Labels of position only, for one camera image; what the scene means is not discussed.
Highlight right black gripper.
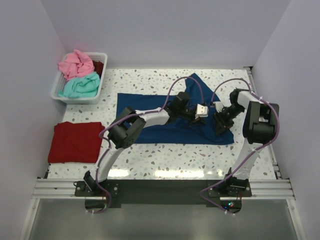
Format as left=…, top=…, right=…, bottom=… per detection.
left=212, top=104, right=245, bottom=137

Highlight dark blue t shirt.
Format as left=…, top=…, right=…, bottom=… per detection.
left=115, top=72, right=236, bottom=146

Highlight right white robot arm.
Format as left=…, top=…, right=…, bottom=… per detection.
left=211, top=88, right=280, bottom=197

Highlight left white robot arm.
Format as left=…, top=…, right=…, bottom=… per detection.
left=83, top=92, right=209, bottom=196

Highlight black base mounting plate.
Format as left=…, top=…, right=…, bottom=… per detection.
left=73, top=179, right=252, bottom=212

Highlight dark red t shirt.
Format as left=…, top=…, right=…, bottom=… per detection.
left=92, top=60, right=104, bottom=78

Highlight teal t shirt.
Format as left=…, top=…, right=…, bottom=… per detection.
left=58, top=71, right=101, bottom=99

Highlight folded red t shirt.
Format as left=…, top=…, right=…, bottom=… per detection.
left=47, top=121, right=105, bottom=164

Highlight pink t shirt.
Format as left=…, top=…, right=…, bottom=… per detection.
left=58, top=49, right=95, bottom=81

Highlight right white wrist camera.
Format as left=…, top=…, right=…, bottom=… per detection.
left=210, top=101, right=225, bottom=113

